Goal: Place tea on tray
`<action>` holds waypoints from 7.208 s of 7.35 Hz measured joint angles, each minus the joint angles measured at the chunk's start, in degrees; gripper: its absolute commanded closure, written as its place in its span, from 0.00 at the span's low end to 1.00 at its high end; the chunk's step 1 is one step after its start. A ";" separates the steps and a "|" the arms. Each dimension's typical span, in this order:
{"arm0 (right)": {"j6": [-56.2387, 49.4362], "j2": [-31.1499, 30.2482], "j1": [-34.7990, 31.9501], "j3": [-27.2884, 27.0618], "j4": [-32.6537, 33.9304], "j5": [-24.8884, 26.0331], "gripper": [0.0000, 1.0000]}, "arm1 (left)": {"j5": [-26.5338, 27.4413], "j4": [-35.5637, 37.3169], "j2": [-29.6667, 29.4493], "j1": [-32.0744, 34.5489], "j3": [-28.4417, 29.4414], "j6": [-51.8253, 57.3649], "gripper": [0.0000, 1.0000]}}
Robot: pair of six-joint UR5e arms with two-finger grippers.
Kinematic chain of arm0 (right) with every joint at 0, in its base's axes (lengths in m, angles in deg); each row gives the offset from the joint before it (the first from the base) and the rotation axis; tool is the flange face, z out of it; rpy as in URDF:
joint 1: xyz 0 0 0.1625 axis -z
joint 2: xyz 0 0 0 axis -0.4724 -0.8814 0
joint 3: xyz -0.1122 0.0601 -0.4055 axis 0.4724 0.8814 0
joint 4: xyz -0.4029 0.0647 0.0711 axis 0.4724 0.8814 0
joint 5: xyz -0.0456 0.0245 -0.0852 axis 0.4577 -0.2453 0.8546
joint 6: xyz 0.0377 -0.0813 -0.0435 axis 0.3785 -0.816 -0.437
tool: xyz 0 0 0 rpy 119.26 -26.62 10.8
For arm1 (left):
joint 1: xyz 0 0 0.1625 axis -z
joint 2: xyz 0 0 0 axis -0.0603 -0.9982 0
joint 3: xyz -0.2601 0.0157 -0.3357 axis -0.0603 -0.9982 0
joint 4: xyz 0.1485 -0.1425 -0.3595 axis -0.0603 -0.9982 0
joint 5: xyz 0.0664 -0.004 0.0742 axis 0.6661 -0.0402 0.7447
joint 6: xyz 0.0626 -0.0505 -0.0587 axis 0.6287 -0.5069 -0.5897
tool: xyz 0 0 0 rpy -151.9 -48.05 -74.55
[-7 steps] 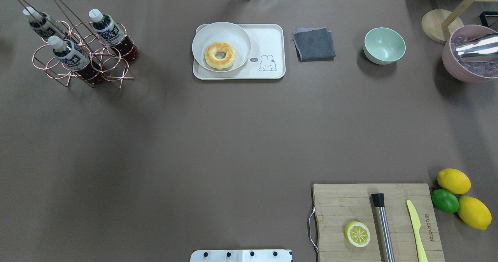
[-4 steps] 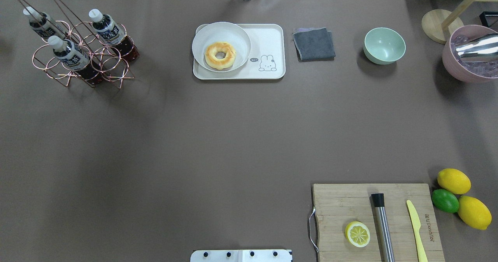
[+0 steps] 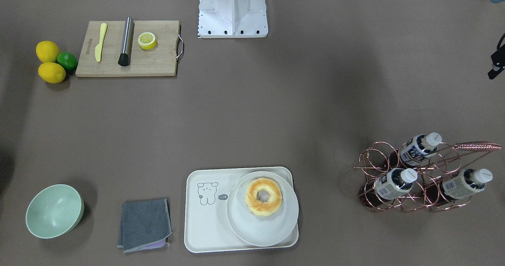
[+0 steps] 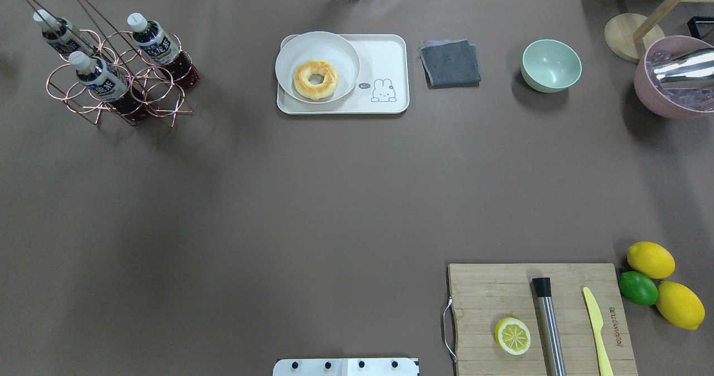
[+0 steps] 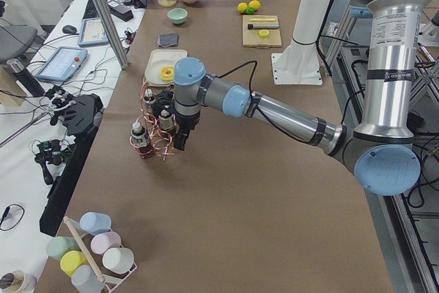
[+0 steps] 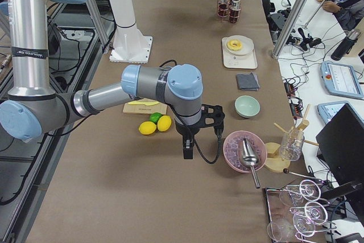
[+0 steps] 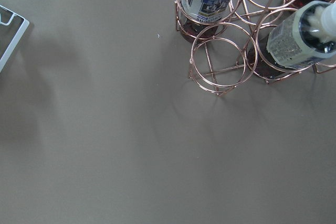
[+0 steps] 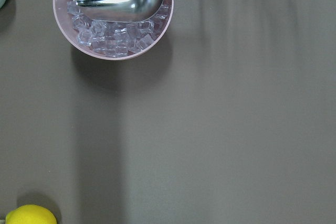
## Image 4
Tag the tea bottle robot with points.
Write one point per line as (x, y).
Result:
(108, 86)

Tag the cream rabbit print tray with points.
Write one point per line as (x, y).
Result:
(382, 86)

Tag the tea bottle far right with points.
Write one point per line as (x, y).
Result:
(162, 50)

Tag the tea bottle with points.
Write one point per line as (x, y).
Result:
(162, 50)
(62, 36)

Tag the tea bottle far left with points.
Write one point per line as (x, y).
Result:
(62, 36)

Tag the glazed donut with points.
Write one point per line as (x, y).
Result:
(316, 79)

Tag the white round plate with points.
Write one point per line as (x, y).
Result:
(321, 45)

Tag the grey folded cloth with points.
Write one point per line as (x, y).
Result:
(450, 63)

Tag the bamboo cutting board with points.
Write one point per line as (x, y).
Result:
(484, 294)

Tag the mint green bowl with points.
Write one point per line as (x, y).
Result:
(550, 66)

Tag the half lemon slice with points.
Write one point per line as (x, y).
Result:
(512, 335)

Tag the steel muddler black tip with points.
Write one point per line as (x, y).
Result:
(543, 292)

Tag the green lime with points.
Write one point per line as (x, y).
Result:
(638, 288)

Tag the yellow lemon upper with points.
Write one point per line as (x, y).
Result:
(651, 259)

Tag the yellow lemon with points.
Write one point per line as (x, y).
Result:
(680, 305)
(651, 259)

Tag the wooden round stand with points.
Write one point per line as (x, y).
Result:
(629, 35)

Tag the yellow plastic knife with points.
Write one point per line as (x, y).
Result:
(597, 323)

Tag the pink ice bucket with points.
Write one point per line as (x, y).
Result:
(671, 103)

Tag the yellow lemon lower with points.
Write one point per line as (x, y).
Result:
(680, 305)

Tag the silver metal scoop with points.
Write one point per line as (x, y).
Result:
(693, 70)

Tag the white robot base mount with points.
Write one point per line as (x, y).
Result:
(347, 366)

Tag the copper wire bottle rack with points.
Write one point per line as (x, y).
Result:
(163, 98)

